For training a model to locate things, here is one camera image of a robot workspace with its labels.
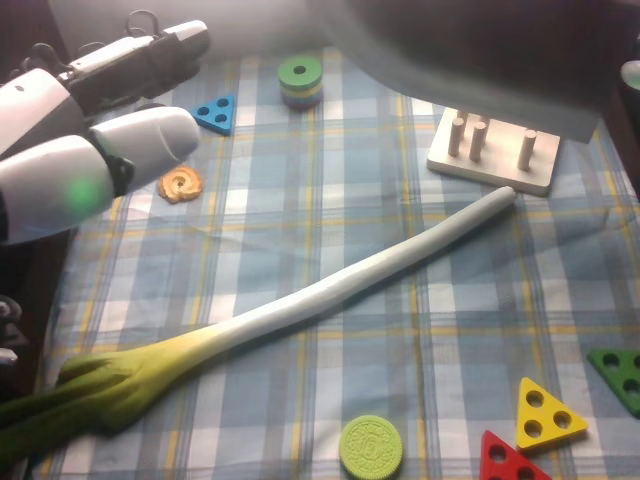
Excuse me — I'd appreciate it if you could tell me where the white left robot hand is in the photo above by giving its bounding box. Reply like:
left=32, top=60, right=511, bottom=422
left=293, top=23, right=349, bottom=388
left=0, top=10, right=211, bottom=247

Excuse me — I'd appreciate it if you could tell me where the leek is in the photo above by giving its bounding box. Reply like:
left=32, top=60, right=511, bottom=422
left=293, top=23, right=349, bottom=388
left=0, top=185, right=517, bottom=461

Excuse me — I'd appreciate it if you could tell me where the tan swirl butter cookie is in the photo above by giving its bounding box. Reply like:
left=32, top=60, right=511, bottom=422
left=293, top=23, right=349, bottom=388
left=158, top=165, right=205, bottom=205

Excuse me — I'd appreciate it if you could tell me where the blue triangle block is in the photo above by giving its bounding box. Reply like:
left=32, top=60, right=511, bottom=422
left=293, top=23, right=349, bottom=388
left=191, top=93, right=237, bottom=137

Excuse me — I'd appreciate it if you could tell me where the blue plaid tablecloth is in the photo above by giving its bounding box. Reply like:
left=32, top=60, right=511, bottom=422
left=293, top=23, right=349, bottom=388
left=29, top=47, right=640, bottom=480

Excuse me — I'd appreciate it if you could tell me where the green round sandwich cookie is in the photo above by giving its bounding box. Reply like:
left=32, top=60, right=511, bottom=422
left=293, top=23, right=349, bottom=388
left=338, top=414, right=404, bottom=480

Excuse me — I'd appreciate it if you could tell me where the wooden peg board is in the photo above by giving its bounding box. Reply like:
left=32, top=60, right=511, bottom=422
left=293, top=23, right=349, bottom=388
left=426, top=106, right=562, bottom=197

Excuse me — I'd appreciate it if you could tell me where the red triangle block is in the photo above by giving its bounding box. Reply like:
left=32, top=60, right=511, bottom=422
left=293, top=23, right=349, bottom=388
left=478, top=428, right=554, bottom=480

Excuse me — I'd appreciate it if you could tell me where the yellow triangle block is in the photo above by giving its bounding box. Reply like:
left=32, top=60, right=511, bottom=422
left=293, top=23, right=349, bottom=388
left=514, top=376, right=590, bottom=454

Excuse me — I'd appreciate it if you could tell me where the green triangle block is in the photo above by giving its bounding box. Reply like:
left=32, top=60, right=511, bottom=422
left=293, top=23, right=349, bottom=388
left=585, top=347, right=640, bottom=419

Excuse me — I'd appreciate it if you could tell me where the green ring block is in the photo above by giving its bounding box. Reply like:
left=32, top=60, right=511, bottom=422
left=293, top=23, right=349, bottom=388
left=277, top=54, right=323, bottom=89

